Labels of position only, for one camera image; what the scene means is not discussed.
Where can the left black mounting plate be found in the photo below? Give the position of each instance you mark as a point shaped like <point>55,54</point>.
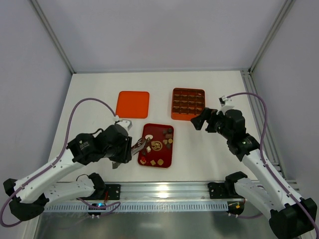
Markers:
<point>112,191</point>

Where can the orange chocolate box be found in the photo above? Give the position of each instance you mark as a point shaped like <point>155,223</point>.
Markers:
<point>187,103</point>

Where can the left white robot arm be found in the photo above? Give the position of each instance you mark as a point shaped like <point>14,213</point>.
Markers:
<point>30,195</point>

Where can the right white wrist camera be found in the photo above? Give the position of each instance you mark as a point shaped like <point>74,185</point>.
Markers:
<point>226,104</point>

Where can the slotted cable duct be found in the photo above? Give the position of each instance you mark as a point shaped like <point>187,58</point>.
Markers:
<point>125,207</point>

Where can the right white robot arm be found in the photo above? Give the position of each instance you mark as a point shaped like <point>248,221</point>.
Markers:
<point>288,213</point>

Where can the orange box lid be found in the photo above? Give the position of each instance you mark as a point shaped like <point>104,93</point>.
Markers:
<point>133,104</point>

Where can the red lacquer tray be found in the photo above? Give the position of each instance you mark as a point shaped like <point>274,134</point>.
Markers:
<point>158,148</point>

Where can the metal tongs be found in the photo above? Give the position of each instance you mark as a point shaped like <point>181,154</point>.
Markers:
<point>140,145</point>

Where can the white oval chocolate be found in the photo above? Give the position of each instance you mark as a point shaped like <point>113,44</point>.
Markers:
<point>149,136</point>

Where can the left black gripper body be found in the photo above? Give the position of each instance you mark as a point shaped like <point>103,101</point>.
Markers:
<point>127,150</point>

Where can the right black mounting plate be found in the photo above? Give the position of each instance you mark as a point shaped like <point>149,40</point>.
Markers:
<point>216,190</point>

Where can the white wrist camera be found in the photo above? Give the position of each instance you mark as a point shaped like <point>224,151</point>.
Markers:
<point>125,123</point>
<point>226,104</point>

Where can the black mounting plate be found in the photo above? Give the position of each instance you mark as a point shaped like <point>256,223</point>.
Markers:
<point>112,191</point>
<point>216,190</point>

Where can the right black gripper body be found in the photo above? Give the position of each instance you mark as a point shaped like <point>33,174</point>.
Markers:
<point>208,121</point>

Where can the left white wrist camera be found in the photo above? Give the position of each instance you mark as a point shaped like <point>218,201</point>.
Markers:
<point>125,123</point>

